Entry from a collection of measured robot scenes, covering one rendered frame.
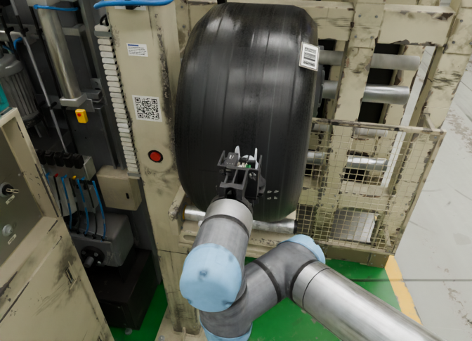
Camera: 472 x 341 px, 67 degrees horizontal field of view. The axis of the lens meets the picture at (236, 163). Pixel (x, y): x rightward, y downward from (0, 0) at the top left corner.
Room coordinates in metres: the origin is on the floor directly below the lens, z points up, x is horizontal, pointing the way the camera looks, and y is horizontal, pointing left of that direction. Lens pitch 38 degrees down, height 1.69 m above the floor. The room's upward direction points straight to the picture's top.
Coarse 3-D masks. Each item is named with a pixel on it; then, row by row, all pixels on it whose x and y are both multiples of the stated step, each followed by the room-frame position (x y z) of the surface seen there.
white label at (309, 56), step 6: (306, 48) 0.74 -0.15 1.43; (312, 48) 0.74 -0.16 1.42; (318, 48) 0.75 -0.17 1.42; (306, 54) 0.73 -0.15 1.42; (312, 54) 0.73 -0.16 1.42; (318, 54) 0.73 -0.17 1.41; (300, 60) 0.71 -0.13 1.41; (306, 60) 0.71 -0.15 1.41; (312, 60) 0.72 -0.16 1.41; (300, 66) 0.70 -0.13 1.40; (306, 66) 0.70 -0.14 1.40; (312, 66) 0.71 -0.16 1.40
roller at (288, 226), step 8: (184, 208) 0.78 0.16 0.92; (192, 208) 0.78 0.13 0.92; (184, 216) 0.76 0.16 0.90; (192, 216) 0.76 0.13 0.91; (200, 216) 0.76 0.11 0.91; (256, 224) 0.72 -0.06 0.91; (264, 224) 0.72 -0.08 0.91; (272, 224) 0.72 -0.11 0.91; (280, 224) 0.72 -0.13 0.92; (288, 224) 0.72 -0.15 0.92; (296, 224) 0.72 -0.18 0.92; (280, 232) 0.71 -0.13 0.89; (288, 232) 0.70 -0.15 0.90
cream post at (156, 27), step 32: (128, 32) 0.86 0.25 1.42; (160, 32) 0.85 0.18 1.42; (128, 64) 0.86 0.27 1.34; (160, 64) 0.85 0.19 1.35; (128, 96) 0.86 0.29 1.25; (160, 96) 0.85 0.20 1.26; (160, 128) 0.85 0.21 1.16; (160, 160) 0.85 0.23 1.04; (160, 192) 0.86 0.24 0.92; (160, 224) 0.86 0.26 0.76; (160, 256) 0.86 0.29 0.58; (192, 320) 0.85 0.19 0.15
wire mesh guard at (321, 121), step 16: (352, 128) 1.15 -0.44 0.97; (368, 128) 1.13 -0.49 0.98; (384, 128) 1.12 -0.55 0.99; (400, 128) 1.11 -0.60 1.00; (416, 128) 1.11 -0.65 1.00; (368, 144) 1.14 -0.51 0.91; (416, 144) 1.11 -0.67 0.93; (432, 144) 1.10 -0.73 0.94; (336, 160) 1.16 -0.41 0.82; (352, 160) 1.15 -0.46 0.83; (368, 160) 1.13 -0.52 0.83; (384, 160) 1.12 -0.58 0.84; (432, 160) 1.09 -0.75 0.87; (320, 192) 1.17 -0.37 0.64; (352, 192) 1.14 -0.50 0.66; (416, 192) 1.09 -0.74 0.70; (368, 208) 1.13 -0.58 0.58; (384, 208) 1.11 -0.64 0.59; (336, 224) 1.14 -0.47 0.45; (320, 240) 1.16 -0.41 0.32; (352, 240) 1.13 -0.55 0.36
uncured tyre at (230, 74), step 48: (192, 48) 0.77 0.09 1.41; (240, 48) 0.74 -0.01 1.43; (288, 48) 0.73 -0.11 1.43; (192, 96) 0.68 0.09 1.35; (240, 96) 0.66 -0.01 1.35; (288, 96) 0.65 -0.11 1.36; (192, 144) 0.63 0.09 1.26; (240, 144) 0.62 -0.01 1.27; (288, 144) 0.61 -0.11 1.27; (192, 192) 0.64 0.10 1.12; (288, 192) 0.60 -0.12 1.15
